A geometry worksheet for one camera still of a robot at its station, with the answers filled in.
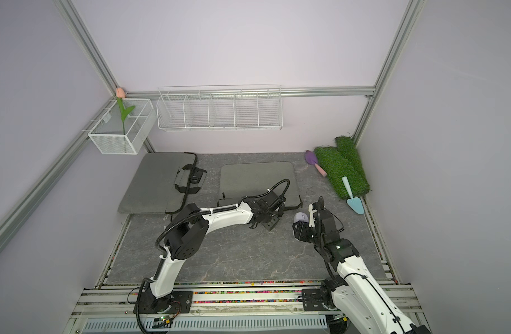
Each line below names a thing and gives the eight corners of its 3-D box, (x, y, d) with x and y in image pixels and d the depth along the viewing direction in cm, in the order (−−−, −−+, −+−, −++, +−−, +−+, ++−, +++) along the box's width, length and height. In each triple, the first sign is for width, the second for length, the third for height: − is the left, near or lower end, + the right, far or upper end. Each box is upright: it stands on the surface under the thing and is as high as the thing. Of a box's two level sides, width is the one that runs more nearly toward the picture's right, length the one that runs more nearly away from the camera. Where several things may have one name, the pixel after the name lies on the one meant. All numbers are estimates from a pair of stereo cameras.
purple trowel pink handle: (323, 177, 113) (324, 174, 111) (302, 155, 124) (303, 152, 121) (328, 175, 114) (330, 171, 112) (307, 153, 125) (308, 149, 122)
